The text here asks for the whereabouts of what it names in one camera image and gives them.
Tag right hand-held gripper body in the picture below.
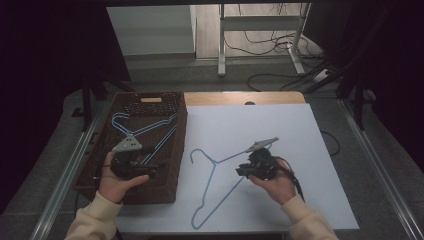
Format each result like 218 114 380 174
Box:
244 136 280 181

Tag blue wire hanger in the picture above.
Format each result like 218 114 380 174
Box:
189 142 275 231
111 112 179 158
114 114 178 166

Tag metal frame rail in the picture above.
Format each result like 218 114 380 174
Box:
32 99 116 240
338 98 424 240

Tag white desk frame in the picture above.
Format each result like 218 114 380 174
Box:
217 3 313 78

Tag dark curtain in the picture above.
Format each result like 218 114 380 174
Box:
304 0 424 165
0 0 132 215

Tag brown woven basket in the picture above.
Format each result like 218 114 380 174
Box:
73 91 188 205

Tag person's right hand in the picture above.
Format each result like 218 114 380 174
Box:
248 157 298 205

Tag white power strip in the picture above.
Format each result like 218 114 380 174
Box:
313 68 332 83

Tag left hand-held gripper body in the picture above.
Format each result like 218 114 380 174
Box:
109 135 159 180

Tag white cabinet panel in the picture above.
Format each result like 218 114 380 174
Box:
106 4 198 56

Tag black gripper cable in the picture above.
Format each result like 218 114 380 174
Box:
274 155 306 203

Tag black stand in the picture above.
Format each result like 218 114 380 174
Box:
70 74 136 132
301 59 378 132

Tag black cable loop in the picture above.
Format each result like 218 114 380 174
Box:
320 129 342 158

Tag person's left hand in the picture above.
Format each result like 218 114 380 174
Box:
97 151 151 205

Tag white paper sheet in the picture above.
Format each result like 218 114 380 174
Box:
114 103 360 234

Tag black floor cables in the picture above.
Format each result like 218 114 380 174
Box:
223 3 329 93

